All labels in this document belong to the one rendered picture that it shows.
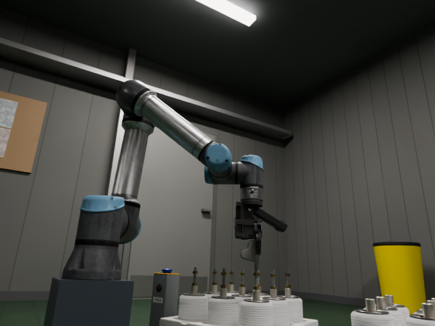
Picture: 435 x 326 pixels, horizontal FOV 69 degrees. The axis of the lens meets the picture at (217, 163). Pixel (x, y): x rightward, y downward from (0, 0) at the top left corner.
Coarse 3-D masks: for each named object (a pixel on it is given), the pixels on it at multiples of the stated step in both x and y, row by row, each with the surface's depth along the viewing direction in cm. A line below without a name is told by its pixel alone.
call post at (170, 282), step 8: (160, 280) 117; (168, 280) 116; (176, 280) 119; (168, 288) 115; (176, 288) 119; (152, 296) 117; (160, 296) 115; (168, 296) 115; (176, 296) 118; (152, 304) 116; (160, 304) 114; (168, 304) 114; (176, 304) 118; (152, 312) 115; (160, 312) 113; (168, 312) 114; (176, 312) 117; (152, 320) 114
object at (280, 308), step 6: (270, 300) 99; (276, 300) 98; (282, 300) 99; (276, 306) 97; (282, 306) 97; (288, 306) 100; (276, 312) 97; (282, 312) 97; (288, 312) 99; (276, 318) 96; (282, 318) 96; (288, 318) 98; (276, 324) 95; (282, 324) 96; (288, 324) 97
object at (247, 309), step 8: (240, 304) 92; (248, 304) 89; (256, 304) 89; (264, 304) 89; (272, 304) 92; (240, 312) 91; (248, 312) 88; (256, 312) 88; (264, 312) 88; (272, 312) 90; (240, 320) 91; (248, 320) 88; (256, 320) 87; (264, 320) 87; (272, 320) 90
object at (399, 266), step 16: (384, 256) 282; (400, 256) 274; (416, 256) 274; (384, 272) 281; (400, 272) 271; (416, 272) 270; (384, 288) 280; (400, 288) 268; (416, 288) 266; (400, 304) 266; (416, 304) 262
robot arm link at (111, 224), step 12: (84, 204) 87; (96, 204) 86; (108, 204) 87; (120, 204) 90; (84, 216) 86; (96, 216) 85; (108, 216) 86; (120, 216) 90; (84, 228) 84; (96, 228) 84; (108, 228) 86; (120, 228) 91; (108, 240) 85
